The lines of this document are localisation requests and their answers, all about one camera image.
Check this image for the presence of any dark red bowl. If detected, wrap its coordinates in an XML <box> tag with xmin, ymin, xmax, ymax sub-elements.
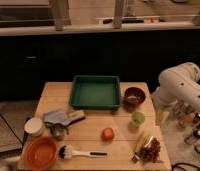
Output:
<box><xmin>123</xmin><ymin>87</ymin><xmax>146</xmax><ymax>108</ymax></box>

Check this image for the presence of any orange plastic bowl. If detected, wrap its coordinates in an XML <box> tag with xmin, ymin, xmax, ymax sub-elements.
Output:
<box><xmin>25</xmin><ymin>137</ymin><xmax>58</xmax><ymax>171</ymax></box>

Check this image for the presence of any bunch of red grapes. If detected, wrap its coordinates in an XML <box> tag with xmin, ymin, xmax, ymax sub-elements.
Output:
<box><xmin>138</xmin><ymin>138</ymin><xmax>161</xmax><ymax>162</ymax></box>

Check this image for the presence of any white dish brush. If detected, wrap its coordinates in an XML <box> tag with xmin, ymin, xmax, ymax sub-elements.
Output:
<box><xmin>59</xmin><ymin>145</ymin><xmax>108</xmax><ymax>160</ymax></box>

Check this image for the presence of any green plastic cup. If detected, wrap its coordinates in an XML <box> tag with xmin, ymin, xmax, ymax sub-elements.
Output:
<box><xmin>131</xmin><ymin>112</ymin><xmax>145</xmax><ymax>128</ymax></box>

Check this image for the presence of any wooden handled scrub brush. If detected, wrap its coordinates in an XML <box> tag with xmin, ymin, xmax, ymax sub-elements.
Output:
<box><xmin>68</xmin><ymin>110</ymin><xmax>86</xmax><ymax>125</ymax></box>

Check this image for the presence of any green plastic tray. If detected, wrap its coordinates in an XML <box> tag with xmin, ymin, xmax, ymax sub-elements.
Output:
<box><xmin>69</xmin><ymin>75</ymin><xmax>121</xmax><ymax>110</ymax></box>

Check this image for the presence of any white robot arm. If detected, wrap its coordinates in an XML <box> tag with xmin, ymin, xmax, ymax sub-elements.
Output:
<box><xmin>151</xmin><ymin>62</ymin><xmax>200</xmax><ymax>126</ymax></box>

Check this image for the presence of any red apple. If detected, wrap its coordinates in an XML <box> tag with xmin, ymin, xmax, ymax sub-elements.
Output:
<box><xmin>101</xmin><ymin>128</ymin><xmax>114</xmax><ymax>141</ymax></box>

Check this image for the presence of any small metal cup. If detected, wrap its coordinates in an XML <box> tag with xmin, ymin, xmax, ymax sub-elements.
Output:
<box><xmin>50</xmin><ymin>124</ymin><xmax>65</xmax><ymax>141</ymax></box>

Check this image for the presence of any white paper cup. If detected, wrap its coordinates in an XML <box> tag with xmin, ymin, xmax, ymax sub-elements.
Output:
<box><xmin>24</xmin><ymin>117</ymin><xmax>44</xmax><ymax>136</ymax></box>

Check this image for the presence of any blue grey cloth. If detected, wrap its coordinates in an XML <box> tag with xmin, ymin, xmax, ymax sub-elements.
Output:
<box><xmin>43</xmin><ymin>109</ymin><xmax>70</xmax><ymax>126</ymax></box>

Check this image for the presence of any yellow banana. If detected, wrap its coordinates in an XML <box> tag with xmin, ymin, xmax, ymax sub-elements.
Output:
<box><xmin>134</xmin><ymin>131</ymin><xmax>150</xmax><ymax>153</ymax></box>

